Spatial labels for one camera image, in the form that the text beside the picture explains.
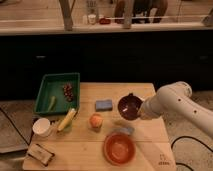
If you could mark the dark brown bowl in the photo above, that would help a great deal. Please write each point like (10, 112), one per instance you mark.
(128, 106)

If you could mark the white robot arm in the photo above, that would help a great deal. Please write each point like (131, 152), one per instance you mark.
(175, 98)

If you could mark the blue sponge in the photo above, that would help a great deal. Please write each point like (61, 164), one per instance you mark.
(103, 105)

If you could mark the orange peach fruit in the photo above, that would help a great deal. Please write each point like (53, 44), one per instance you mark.
(96, 120)

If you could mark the bunch of dark grapes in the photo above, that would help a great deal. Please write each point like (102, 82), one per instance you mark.
(67, 91)

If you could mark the light blue cloth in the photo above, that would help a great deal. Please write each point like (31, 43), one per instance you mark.
(125, 130)

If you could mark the green plastic tray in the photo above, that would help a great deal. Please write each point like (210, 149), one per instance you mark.
(52, 85)

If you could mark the green vegetable piece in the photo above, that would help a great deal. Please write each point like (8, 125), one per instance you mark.
(52, 103)

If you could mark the orange bowl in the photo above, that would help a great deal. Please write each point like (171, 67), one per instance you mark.
(118, 149)

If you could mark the red object on counter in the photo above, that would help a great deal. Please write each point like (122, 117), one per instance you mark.
(104, 21)

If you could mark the white cup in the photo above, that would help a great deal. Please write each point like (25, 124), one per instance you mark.
(42, 127)

